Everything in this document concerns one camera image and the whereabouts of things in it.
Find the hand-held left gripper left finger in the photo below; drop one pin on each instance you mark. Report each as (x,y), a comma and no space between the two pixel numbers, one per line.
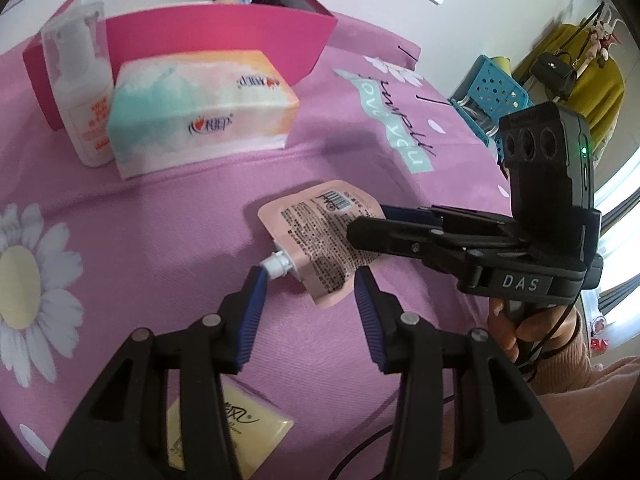
(250,305)

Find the red and white small object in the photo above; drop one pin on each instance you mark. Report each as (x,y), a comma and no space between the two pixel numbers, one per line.
(600,335)

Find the black handbag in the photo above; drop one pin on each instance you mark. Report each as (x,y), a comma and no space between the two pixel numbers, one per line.
(550,74)

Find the white foam pump bottle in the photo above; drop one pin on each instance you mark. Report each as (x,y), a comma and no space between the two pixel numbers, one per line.
(80,110)

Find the grey curtain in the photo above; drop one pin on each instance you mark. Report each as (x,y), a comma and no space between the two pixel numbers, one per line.
(620,290)

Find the pink cardboard box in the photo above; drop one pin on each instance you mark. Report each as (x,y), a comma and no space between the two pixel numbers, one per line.
(225,35)

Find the yellow-green object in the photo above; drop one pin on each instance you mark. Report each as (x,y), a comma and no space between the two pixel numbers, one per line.
(501,64)

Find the yellow flat packet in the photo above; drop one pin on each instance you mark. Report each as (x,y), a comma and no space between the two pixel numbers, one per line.
(260,420)

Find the blue plastic storage cart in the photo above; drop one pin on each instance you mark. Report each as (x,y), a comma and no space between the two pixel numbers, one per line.
(487,85)

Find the person's right hand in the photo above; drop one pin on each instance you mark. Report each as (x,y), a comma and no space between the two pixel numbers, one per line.
(545,325)

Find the pink spout pouch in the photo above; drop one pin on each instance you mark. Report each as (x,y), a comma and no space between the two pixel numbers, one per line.
(320,240)

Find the small hanging plush doll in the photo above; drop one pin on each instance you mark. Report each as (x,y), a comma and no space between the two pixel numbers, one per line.
(602,42)

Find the mustard yellow sweater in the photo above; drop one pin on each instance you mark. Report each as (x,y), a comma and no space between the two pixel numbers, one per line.
(592,92)

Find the pastel tissue pack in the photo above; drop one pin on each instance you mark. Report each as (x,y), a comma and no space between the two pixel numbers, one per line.
(200,110)

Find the person's right forearm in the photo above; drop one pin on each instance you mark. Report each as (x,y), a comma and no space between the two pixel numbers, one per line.
(570,367)

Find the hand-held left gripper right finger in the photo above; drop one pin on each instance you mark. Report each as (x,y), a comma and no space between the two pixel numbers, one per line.
(372,320)

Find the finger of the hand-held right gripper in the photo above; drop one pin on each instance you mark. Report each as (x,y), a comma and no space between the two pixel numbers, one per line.
(390,235)
(410,214)

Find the white coat rack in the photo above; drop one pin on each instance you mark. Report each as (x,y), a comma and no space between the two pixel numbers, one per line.
(602,12)

